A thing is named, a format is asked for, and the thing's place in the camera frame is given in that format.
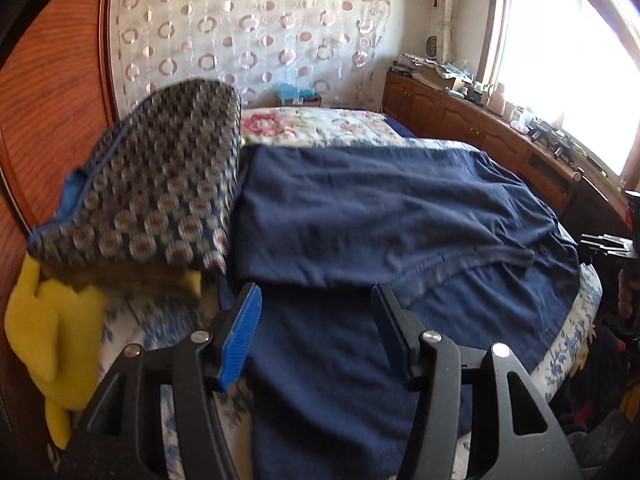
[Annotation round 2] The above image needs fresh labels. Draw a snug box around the long wooden cabinet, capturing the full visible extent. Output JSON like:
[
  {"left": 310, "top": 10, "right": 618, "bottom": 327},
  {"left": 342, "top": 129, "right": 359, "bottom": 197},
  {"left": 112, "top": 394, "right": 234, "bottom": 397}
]
[{"left": 382, "top": 70, "right": 586, "bottom": 211}]

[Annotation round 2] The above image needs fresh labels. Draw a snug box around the blue and white floral bedsheet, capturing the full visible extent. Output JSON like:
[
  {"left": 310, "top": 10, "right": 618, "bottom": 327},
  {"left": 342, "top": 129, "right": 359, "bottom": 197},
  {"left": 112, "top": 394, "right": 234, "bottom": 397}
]
[{"left": 95, "top": 260, "right": 603, "bottom": 480}]

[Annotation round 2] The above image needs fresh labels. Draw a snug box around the navy blanket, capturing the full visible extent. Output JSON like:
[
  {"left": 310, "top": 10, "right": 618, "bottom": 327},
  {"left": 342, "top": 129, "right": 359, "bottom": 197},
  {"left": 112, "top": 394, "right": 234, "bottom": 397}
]
[{"left": 382, "top": 114, "right": 418, "bottom": 140}]

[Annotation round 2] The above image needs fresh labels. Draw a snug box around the sheer circle-patterned curtain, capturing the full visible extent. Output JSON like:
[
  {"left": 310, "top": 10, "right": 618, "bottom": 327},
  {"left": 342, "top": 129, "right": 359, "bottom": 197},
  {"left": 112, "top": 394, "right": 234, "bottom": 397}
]
[{"left": 112, "top": 0, "right": 393, "bottom": 111}]

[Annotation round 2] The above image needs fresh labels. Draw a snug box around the floral quilt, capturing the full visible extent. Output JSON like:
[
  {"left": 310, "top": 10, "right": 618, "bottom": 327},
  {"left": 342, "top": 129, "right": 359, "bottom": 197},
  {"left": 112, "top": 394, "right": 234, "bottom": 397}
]
[{"left": 240, "top": 106, "right": 416, "bottom": 148}]

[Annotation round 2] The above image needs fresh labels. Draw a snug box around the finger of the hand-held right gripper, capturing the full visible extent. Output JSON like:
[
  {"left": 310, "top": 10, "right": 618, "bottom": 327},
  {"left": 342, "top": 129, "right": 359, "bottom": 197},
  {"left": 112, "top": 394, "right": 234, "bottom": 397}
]
[{"left": 580, "top": 232, "right": 632, "bottom": 262}]

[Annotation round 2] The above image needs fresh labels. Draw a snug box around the white jug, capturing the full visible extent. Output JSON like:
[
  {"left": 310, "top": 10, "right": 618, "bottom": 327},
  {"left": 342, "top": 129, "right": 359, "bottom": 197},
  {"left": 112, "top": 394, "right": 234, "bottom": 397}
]
[{"left": 487, "top": 82, "right": 507, "bottom": 113}]

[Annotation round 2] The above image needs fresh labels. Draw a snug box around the circle-patterned dark pillow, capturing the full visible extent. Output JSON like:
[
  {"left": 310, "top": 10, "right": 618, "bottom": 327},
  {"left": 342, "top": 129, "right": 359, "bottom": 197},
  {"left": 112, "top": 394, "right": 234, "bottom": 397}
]
[{"left": 27, "top": 79, "right": 243, "bottom": 276}]

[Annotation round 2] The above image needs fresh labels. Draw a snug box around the navy printed t-shirt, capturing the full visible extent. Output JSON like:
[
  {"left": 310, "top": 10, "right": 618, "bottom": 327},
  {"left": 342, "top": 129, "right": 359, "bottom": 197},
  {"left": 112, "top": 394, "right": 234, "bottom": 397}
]
[{"left": 227, "top": 144, "right": 581, "bottom": 480}]

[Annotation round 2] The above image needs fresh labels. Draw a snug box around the wooden slatted wardrobe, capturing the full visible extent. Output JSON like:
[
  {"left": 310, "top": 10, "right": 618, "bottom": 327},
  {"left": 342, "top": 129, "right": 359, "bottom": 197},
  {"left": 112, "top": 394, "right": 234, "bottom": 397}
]
[{"left": 0, "top": 0, "right": 118, "bottom": 431}]

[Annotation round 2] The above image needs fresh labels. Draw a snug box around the dark cloth pile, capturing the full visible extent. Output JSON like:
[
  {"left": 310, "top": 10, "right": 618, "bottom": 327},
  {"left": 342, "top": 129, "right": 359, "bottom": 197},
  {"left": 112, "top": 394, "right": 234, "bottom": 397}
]
[{"left": 545, "top": 310, "right": 640, "bottom": 480}]

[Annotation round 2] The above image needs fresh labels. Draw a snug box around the wooden framed window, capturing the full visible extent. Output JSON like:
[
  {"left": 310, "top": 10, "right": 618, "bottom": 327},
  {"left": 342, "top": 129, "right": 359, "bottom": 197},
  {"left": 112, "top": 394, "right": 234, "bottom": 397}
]
[{"left": 480, "top": 0, "right": 640, "bottom": 176}]

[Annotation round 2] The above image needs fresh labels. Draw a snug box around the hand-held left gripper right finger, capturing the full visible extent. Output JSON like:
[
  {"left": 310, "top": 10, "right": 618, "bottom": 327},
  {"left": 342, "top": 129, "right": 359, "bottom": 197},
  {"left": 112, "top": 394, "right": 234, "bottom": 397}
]
[{"left": 371, "top": 284, "right": 583, "bottom": 480}]

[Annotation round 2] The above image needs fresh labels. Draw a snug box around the open cardboard box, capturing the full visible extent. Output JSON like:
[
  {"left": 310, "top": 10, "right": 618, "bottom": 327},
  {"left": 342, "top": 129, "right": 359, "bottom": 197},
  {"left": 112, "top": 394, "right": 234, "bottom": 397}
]
[{"left": 417, "top": 67, "right": 473, "bottom": 92}]

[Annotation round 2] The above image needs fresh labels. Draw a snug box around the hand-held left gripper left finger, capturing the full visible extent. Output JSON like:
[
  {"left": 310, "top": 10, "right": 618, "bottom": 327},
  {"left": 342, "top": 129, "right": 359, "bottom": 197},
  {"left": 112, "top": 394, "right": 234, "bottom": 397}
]
[{"left": 60, "top": 282, "right": 263, "bottom": 480}]

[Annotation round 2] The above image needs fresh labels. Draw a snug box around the pale window curtain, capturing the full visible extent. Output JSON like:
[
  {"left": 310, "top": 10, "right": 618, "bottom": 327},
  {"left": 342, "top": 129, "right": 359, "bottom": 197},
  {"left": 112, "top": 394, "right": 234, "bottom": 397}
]
[{"left": 432, "top": 0, "right": 458, "bottom": 68}]

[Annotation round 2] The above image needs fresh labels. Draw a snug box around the yellow plush toy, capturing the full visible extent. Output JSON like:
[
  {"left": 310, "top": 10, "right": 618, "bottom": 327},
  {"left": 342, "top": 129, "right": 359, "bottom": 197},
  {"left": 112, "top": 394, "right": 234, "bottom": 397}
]
[{"left": 4, "top": 255, "right": 203, "bottom": 451}]

